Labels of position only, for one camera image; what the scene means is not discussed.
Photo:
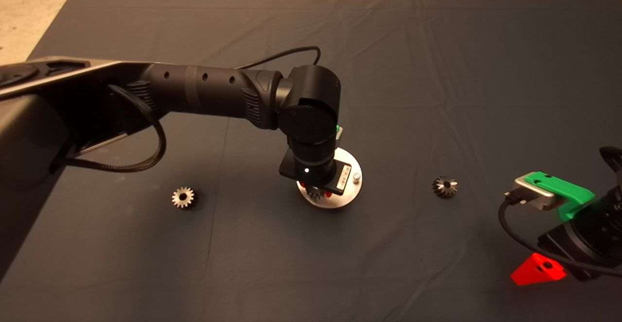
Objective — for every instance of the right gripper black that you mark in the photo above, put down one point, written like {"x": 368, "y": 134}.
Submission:
{"x": 583, "y": 244}

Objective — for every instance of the dark grey table cloth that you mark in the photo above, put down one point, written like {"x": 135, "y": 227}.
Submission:
{"x": 437, "y": 69}

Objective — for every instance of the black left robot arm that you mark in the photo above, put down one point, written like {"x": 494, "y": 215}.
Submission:
{"x": 209, "y": 91}

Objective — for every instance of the right green camera mount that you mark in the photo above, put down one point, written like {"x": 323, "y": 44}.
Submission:
{"x": 559, "y": 188}

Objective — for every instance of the small steel spur gear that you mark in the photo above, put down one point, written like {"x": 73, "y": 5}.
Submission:
{"x": 183, "y": 197}
{"x": 444, "y": 187}
{"x": 316, "y": 194}

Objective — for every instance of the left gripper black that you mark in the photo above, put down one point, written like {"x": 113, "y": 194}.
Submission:
{"x": 320, "y": 176}

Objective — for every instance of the right silver camera box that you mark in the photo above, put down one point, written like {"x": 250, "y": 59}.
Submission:
{"x": 532, "y": 196}

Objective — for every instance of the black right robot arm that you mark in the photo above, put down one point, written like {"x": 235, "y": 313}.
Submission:
{"x": 613, "y": 186}

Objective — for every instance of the round metal carrier plate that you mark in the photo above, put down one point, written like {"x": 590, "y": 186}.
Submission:
{"x": 352, "y": 191}

